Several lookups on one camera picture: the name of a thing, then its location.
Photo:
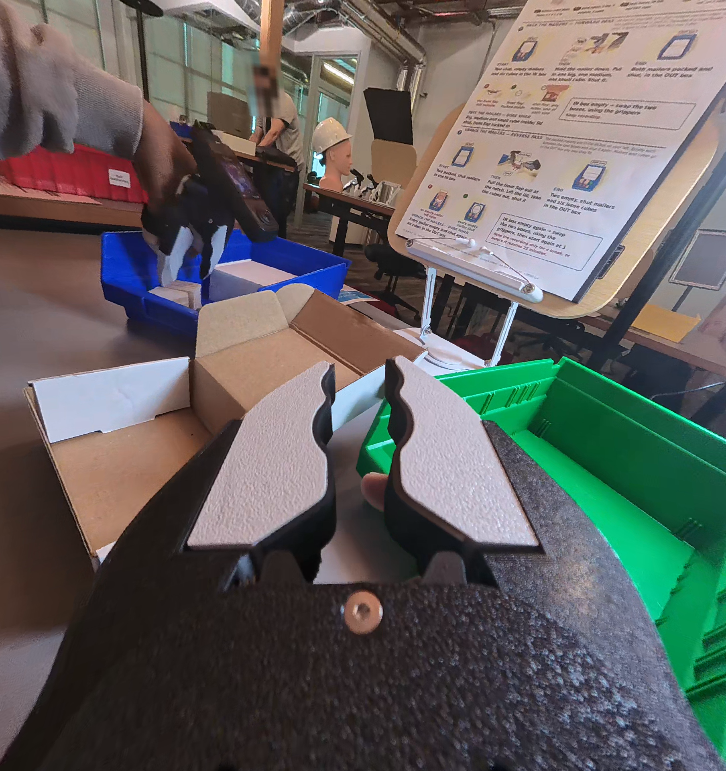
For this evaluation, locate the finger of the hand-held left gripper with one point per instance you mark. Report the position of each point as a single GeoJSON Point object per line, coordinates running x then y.
{"type": "Point", "coordinates": [173, 259]}
{"type": "Point", "coordinates": [215, 250]}

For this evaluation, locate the red plastic bin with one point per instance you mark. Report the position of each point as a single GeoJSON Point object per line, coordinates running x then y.
{"type": "Point", "coordinates": [50, 174]}

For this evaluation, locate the white hard hat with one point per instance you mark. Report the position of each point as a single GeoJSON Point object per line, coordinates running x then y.
{"type": "Point", "coordinates": [331, 134]}

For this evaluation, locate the person's right hand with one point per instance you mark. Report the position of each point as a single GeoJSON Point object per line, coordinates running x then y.
{"type": "Point", "coordinates": [375, 491]}

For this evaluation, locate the mannequin head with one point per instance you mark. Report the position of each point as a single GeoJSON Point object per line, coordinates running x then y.
{"type": "Point", "coordinates": [337, 171]}

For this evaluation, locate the natural wooden cube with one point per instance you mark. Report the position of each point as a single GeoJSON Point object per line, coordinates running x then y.
{"type": "Point", "coordinates": [170, 296]}

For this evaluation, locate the tan and black panel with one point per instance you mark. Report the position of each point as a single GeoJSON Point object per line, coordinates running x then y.
{"type": "Point", "coordinates": [387, 114]}

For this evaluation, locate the blue plastic bin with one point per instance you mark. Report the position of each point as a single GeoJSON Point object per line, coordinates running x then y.
{"type": "Point", "coordinates": [314, 272]}

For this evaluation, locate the brown cardboard box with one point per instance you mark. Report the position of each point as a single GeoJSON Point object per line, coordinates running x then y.
{"type": "Point", "coordinates": [230, 114]}

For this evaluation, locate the silver air duct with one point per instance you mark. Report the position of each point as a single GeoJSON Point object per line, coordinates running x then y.
{"type": "Point", "coordinates": [387, 30]}

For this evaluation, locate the yellow envelope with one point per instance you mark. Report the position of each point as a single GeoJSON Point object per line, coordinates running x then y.
{"type": "Point", "coordinates": [664, 322]}

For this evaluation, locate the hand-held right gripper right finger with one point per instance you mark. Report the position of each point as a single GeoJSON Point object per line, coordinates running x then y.
{"type": "Point", "coordinates": [453, 470]}

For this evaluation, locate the green plastic bin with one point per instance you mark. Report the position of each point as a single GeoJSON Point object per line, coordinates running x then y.
{"type": "Point", "coordinates": [609, 433]}

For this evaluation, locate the white document stand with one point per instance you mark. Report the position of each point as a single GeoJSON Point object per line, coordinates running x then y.
{"type": "Point", "coordinates": [477, 265]}

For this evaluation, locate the wooden post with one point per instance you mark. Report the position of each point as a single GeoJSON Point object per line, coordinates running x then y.
{"type": "Point", "coordinates": [271, 30]}

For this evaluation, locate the person's left forearm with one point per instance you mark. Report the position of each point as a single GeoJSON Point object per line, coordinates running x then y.
{"type": "Point", "coordinates": [44, 78]}

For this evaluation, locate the cardboard mailer box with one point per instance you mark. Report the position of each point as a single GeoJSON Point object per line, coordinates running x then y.
{"type": "Point", "coordinates": [248, 280]}
{"type": "Point", "coordinates": [122, 470]}

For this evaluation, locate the person's left hand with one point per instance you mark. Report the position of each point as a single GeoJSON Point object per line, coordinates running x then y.
{"type": "Point", "coordinates": [167, 162]}

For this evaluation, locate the black office chair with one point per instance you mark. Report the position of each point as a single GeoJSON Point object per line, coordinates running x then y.
{"type": "Point", "coordinates": [393, 265]}

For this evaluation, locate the printed instruction sheet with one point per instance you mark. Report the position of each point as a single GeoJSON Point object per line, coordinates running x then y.
{"type": "Point", "coordinates": [579, 150]}

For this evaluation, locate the wooden desk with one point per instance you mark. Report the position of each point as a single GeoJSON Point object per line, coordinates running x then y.
{"type": "Point", "coordinates": [38, 208]}
{"type": "Point", "coordinates": [345, 202]}

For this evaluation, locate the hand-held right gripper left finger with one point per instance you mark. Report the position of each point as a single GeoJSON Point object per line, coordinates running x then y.
{"type": "Point", "coordinates": [266, 470]}

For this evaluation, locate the black metal pole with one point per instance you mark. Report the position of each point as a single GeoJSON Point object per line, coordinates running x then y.
{"type": "Point", "coordinates": [670, 253]}

